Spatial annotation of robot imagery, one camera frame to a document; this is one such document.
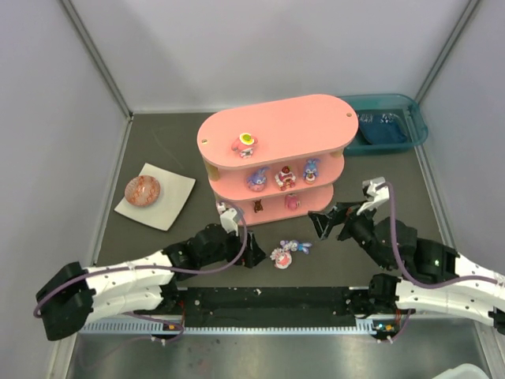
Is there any purple long-ear bunny toy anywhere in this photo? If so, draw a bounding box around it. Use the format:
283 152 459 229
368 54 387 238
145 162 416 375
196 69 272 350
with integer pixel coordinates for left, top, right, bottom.
303 158 320 185

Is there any red strawberry cake toy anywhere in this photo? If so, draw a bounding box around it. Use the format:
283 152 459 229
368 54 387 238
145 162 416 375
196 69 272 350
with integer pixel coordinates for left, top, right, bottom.
275 166 296 191

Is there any purple bunny head toy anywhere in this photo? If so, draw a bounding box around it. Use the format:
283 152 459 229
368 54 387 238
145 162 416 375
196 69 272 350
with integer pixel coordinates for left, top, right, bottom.
246 167 269 192

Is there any pink doll green bow toy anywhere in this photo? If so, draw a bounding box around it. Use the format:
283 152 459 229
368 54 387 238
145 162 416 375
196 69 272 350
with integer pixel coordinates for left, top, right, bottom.
231 133 259 159

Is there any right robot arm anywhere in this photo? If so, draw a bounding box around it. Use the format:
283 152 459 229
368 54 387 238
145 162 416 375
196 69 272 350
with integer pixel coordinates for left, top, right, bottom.
308 202 504 333

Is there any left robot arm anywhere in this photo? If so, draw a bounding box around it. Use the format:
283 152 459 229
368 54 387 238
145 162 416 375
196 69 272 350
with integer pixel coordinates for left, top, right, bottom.
34 223 266 341

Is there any pink figure toy on shelf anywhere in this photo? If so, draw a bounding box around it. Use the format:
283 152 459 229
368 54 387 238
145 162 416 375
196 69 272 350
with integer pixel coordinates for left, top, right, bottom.
284 193 301 211

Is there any pink three-tier toy shelf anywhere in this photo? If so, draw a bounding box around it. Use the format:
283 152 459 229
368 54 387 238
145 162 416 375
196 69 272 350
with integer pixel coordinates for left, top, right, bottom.
196 94 358 225

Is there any pink bonnet melody toy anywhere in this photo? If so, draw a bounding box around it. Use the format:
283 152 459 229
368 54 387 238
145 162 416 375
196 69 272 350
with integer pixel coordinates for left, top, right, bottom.
270 248 292 269

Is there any purple bunny striped shirt toy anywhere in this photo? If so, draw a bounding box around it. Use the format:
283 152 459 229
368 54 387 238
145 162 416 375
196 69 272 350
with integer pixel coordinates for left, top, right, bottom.
280 240 312 254

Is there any small brown bear toy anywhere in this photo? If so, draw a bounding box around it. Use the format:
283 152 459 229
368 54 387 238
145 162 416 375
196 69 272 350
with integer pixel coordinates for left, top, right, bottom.
253 200 264 213

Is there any white square plate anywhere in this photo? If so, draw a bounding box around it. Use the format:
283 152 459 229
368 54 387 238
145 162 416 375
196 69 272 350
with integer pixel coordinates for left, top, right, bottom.
114 163 196 231

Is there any red patterned bowl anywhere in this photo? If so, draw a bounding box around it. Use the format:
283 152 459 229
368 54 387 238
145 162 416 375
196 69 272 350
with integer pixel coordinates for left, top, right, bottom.
124 175 161 207

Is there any teal plastic bin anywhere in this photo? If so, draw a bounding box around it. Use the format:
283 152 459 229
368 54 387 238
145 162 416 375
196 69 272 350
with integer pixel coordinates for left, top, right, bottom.
342 94 428 156

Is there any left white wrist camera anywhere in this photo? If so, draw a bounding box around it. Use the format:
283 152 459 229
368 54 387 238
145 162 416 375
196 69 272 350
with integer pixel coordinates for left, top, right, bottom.
215 201 243 235

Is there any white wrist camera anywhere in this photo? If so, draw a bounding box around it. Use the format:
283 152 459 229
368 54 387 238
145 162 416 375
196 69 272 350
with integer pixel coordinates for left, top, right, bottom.
215 201 243 235
357 177 390 215

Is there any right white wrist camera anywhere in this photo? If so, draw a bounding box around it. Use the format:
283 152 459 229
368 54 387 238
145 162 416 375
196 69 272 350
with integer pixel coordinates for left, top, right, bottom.
357 177 390 215

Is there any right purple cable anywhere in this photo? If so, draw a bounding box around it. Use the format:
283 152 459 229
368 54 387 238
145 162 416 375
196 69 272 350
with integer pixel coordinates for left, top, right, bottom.
384 181 505 288

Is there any purple cable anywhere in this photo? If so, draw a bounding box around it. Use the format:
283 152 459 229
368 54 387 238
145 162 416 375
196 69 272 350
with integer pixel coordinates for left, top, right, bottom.
32 201 249 319
384 181 505 288

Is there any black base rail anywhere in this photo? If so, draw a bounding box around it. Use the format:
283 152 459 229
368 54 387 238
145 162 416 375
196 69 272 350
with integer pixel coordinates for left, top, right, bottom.
153 286 380 328

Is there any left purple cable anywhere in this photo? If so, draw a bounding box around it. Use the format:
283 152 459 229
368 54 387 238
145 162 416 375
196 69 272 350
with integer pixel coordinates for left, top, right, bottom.
32 201 249 319

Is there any white slotted cable duct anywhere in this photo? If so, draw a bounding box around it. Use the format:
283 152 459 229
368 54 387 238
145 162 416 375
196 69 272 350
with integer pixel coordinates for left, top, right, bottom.
80 317 397 336

